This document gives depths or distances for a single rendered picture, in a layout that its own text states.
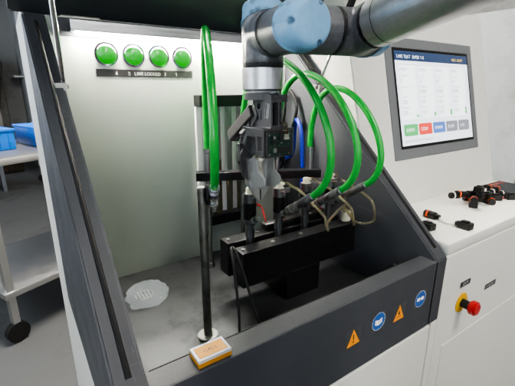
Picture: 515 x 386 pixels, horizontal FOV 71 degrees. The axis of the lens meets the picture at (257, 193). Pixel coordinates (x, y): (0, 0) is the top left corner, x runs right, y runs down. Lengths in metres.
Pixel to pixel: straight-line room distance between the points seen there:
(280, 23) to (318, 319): 0.46
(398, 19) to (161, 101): 0.59
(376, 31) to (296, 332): 0.47
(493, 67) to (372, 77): 1.73
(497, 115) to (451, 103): 1.33
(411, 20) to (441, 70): 0.77
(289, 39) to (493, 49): 2.27
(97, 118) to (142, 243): 0.34
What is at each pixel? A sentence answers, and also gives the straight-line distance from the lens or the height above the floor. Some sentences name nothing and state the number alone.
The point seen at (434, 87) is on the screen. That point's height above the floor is 1.31.
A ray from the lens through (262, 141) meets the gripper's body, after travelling 0.64.
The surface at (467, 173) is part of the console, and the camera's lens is 1.43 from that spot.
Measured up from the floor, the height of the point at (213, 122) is 1.26.
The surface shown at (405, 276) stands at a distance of 0.78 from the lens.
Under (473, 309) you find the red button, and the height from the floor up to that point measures 0.81.
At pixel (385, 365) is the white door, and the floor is 0.75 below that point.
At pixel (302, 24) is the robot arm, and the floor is 1.39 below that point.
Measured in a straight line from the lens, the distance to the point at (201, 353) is 0.54.
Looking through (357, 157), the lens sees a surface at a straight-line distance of 0.73.
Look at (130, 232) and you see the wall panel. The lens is 0.99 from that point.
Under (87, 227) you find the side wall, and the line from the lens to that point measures 0.57.
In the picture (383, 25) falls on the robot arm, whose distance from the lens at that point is 0.59.
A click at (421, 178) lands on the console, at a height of 1.04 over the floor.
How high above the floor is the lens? 1.31
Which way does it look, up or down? 16 degrees down
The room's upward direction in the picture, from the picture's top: straight up
